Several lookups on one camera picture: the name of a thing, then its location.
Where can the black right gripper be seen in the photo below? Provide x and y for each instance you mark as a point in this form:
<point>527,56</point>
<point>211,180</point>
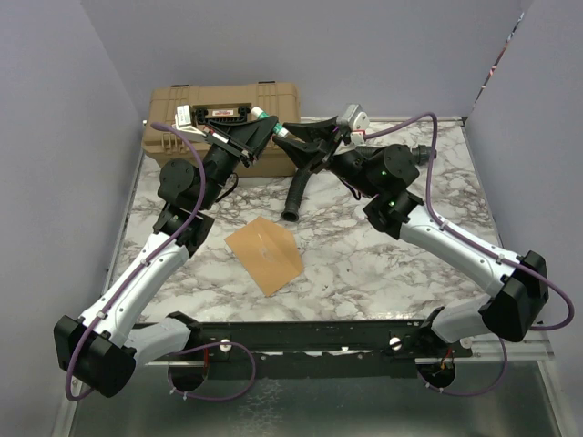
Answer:
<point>322,130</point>

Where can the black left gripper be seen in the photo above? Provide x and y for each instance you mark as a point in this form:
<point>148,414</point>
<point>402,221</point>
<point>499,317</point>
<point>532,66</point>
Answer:
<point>246,140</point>

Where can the green white glue stick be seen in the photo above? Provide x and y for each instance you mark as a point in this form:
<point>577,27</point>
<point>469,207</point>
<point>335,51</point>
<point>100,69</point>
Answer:
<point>278,130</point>

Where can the brown paper envelope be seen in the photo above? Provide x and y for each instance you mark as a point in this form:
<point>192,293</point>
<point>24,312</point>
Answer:
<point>268,252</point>

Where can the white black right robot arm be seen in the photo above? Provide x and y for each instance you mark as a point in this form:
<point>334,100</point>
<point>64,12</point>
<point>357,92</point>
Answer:
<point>514,289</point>

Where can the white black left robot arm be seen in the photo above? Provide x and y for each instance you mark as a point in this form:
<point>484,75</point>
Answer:
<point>101,347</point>

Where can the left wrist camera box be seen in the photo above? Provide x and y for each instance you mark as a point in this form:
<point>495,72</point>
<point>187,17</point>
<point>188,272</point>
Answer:
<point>183,114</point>

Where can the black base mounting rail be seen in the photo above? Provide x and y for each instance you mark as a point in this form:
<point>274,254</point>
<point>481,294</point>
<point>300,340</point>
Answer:
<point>314,349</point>

